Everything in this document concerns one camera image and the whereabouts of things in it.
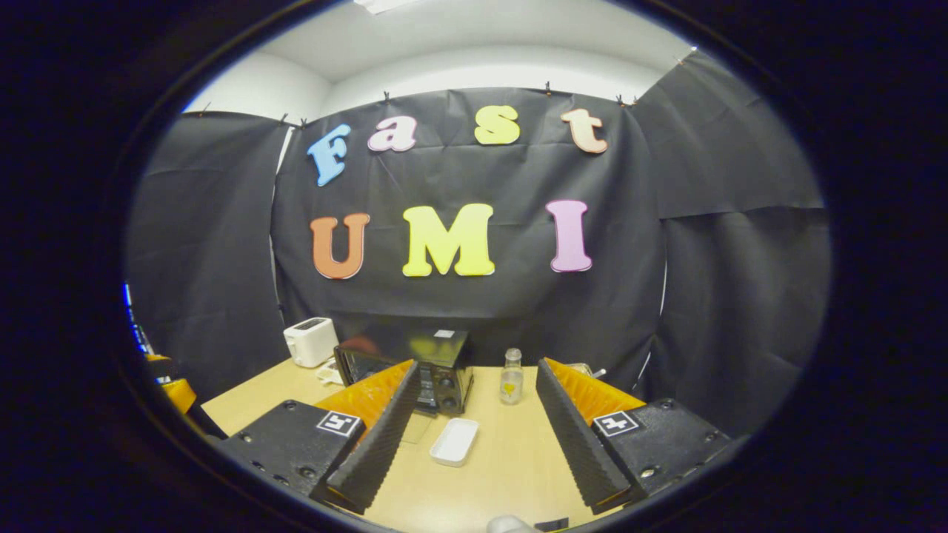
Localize black electric oven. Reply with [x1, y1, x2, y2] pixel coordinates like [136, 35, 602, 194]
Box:
[333, 329, 475, 445]

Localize black backdrop cloth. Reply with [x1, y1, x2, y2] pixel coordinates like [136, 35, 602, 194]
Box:
[124, 48, 832, 438]

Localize white and blue object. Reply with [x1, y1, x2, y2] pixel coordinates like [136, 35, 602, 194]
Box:
[122, 284, 153, 355]

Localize row of black cloth clips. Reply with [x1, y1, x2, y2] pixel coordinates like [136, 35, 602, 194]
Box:
[196, 52, 686, 128]

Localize white toaster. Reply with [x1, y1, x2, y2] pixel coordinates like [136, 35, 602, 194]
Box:
[283, 317, 340, 369]

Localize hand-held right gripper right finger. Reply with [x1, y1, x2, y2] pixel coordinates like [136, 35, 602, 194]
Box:
[535, 357, 734, 512]

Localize white rectangular dish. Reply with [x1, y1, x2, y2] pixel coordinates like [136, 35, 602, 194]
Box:
[430, 418, 480, 467]

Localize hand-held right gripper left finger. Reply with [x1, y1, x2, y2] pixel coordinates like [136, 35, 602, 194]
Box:
[215, 359, 421, 515]

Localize clear glass bottle yellow label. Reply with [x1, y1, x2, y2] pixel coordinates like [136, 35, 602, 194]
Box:
[499, 348, 524, 405]

